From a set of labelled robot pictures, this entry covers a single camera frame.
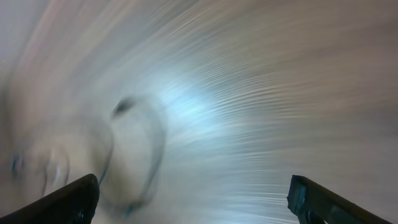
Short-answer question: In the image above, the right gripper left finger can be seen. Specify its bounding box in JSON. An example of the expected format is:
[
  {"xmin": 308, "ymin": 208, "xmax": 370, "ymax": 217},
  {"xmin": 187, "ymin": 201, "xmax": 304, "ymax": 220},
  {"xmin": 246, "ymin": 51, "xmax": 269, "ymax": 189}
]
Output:
[{"xmin": 1, "ymin": 174, "xmax": 100, "ymax": 224}]

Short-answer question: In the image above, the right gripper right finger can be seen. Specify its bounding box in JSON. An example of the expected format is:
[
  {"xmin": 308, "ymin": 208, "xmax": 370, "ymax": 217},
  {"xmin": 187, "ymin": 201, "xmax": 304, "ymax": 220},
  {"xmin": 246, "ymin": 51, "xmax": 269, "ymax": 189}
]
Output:
[{"xmin": 287, "ymin": 175, "xmax": 391, "ymax": 224}]

